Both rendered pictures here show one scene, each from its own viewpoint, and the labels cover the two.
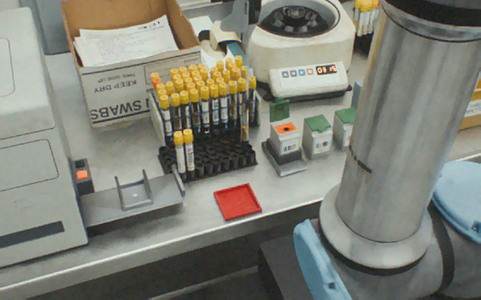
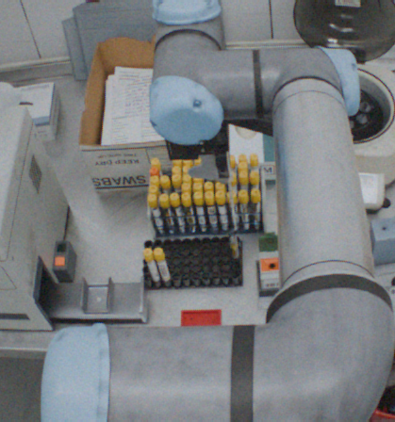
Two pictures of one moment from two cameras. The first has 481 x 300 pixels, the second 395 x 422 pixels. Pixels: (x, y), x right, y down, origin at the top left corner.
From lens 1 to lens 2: 52 cm
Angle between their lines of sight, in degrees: 24
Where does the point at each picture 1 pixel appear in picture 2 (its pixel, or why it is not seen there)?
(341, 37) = (382, 152)
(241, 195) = (208, 321)
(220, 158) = (201, 272)
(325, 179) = not seen: hidden behind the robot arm
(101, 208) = (67, 303)
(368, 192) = not seen: outside the picture
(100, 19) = (139, 57)
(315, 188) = not seen: hidden behind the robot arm
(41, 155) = not seen: outside the picture
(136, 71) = (137, 153)
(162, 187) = (127, 298)
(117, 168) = (102, 251)
